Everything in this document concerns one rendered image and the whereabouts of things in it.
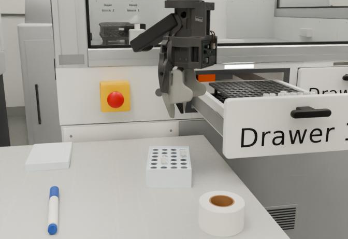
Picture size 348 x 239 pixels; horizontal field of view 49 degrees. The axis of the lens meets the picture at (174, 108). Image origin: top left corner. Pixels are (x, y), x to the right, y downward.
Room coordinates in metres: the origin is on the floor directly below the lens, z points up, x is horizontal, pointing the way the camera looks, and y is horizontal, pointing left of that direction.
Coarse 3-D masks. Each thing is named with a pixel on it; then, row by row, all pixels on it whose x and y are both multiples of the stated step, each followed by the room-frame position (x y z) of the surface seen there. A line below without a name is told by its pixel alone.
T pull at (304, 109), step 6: (300, 108) 0.67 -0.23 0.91; (306, 108) 0.66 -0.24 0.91; (312, 108) 0.66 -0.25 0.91; (324, 108) 0.66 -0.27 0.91; (294, 114) 0.64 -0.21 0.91; (300, 114) 0.64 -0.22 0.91; (306, 114) 0.65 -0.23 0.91; (312, 114) 0.65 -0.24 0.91; (318, 114) 0.65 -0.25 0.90; (324, 114) 0.65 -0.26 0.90; (330, 114) 0.65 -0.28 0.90
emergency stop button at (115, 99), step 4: (112, 92) 0.89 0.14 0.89; (116, 92) 0.89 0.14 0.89; (108, 96) 0.88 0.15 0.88; (112, 96) 0.88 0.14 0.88; (116, 96) 0.88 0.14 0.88; (120, 96) 0.89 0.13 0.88; (108, 100) 0.88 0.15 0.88; (112, 100) 0.88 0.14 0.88; (116, 100) 0.88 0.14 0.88; (120, 100) 0.88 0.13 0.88; (108, 104) 0.88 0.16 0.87; (112, 104) 0.88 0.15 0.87; (116, 104) 0.88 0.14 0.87; (120, 104) 0.89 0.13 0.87
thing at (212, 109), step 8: (240, 80) 1.04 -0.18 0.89; (248, 80) 1.04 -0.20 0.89; (256, 80) 1.04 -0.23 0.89; (280, 80) 1.04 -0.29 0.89; (208, 88) 1.02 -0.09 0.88; (296, 88) 0.94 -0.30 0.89; (200, 96) 0.91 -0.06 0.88; (208, 96) 0.84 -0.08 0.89; (192, 104) 0.98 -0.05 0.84; (200, 104) 0.90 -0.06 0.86; (208, 104) 0.84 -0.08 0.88; (216, 104) 0.78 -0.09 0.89; (200, 112) 0.90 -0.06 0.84; (208, 112) 0.83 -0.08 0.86; (216, 112) 0.78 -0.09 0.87; (208, 120) 0.83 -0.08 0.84; (216, 120) 0.77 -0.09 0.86; (216, 128) 0.77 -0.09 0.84
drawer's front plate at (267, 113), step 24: (264, 96) 0.69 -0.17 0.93; (288, 96) 0.69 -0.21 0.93; (312, 96) 0.69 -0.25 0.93; (336, 96) 0.70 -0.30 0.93; (240, 120) 0.66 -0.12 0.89; (264, 120) 0.67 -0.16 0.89; (288, 120) 0.68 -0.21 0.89; (312, 120) 0.69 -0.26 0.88; (336, 120) 0.70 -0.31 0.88; (240, 144) 0.66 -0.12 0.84; (264, 144) 0.67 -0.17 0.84; (288, 144) 0.68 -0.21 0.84; (312, 144) 0.69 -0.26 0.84; (336, 144) 0.70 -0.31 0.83
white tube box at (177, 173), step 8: (152, 152) 0.75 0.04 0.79; (160, 152) 0.75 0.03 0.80; (168, 152) 0.75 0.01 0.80; (176, 152) 0.75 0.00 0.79; (152, 160) 0.71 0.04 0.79; (160, 160) 0.71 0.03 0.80; (168, 160) 0.71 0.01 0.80; (176, 160) 0.71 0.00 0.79; (184, 160) 0.72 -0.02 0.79; (152, 168) 0.66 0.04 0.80; (160, 168) 0.66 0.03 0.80; (168, 168) 0.66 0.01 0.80; (176, 168) 0.66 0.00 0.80; (184, 168) 0.66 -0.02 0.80; (152, 176) 0.66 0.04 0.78; (160, 176) 0.66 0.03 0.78; (168, 176) 0.66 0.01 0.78; (176, 176) 0.66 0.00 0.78; (184, 176) 0.66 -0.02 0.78; (152, 184) 0.66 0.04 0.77; (160, 184) 0.66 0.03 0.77; (168, 184) 0.66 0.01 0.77; (176, 184) 0.66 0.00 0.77; (184, 184) 0.66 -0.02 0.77
